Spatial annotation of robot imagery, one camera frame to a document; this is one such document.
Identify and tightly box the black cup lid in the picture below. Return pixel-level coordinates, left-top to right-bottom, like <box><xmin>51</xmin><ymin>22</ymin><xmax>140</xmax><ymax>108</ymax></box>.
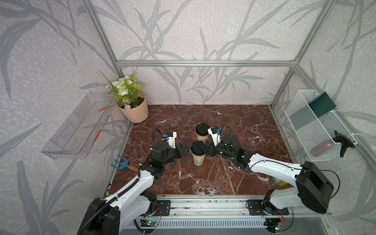
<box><xmin>191</xmin><ymin>141</ymin><xmax>206</xmax><ymax>157</ymax></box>
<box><xmin>195</xmin><ymin>123</ymin><xmax>210</xmax><ymax>137</ymax></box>

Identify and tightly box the milk tea paper cup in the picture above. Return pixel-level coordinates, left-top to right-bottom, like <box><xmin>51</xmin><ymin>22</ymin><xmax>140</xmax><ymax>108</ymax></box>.
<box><xmin>195</xmin><ymin>123</ymin><xmax>210</xmax><ymax>142</ymax></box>

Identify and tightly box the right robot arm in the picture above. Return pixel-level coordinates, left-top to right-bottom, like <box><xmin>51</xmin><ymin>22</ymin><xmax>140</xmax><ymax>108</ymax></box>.
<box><xmin>200</xmin><ymin>134</ymin><xmax>336</xmax><ymax>214</ymax></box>

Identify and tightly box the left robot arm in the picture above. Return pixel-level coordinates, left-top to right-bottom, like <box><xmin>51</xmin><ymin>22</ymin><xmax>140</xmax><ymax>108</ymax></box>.
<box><xmin>77</xmin><ymin>141</ymin><xmax>190</xmax><ymax>235</ymax></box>

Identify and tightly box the brown wooden block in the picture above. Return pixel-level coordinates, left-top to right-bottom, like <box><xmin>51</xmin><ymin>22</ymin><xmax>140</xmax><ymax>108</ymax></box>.
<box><xmin>128</xmin><ymin>165</ymin><xmax>138</xmax><ymax>172</ymax></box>

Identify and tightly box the blue plastic fork clip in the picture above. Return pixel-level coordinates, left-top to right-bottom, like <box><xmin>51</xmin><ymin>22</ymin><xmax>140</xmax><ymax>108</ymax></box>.
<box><xmin>111</xmin><ymin>155</ymin><xmax>129</xmax><ymax>170</ymax></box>

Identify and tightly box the potted white flower plant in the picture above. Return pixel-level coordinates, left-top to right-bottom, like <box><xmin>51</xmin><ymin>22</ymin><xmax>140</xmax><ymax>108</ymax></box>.
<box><xmin>105</xmin><ymin>73</ymin><xmax>148</xmax><ymax>123</ymax></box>

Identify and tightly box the dark green card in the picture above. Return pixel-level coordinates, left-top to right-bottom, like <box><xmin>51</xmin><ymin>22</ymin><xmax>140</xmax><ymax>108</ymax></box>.
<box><xmin>308</xmin><ymin>92</ymin><xmax>336</xmax><ymax>118</ymax></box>

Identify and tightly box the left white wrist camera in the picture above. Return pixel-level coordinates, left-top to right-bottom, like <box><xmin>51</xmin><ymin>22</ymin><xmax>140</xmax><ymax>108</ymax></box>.
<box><xmin>164</xmin><ymin>131</ymin><xmax>177</xmax><ymax>149</ymax></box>

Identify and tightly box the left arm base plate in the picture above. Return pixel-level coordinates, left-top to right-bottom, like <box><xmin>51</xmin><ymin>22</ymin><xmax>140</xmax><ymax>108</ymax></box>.
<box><xmin>151</xmin><ymin>200</ymin><xmax>171</xmax><ymax>216</ymax></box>

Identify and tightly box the aluminium front rail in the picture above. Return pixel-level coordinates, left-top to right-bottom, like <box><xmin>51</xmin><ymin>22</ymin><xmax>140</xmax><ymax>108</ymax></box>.
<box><xmin>131</xmin><ymin>195</ymin><xmax>331</xmax><ymax>219</ymax></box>

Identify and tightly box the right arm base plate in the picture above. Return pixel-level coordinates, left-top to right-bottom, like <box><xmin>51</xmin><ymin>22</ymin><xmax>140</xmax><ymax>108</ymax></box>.
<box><xmin>245</xmin><ymin>200</ymin><xmax>289</xmax><ymax>216</ymax></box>

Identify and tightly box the clear acrylic wall shelf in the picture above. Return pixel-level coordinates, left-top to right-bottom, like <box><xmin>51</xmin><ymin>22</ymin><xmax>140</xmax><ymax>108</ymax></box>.
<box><xmin>41</xmin><ymin>92</ymin><xmax>117</xmax><ymax>160</ymax></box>

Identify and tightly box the white mesh wall basket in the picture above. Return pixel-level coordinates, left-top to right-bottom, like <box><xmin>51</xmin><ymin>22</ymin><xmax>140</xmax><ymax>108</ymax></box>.
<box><xmin>285</xmin><ymin>90</ymin><xmax>358</xmax><ymax>161</ymax></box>

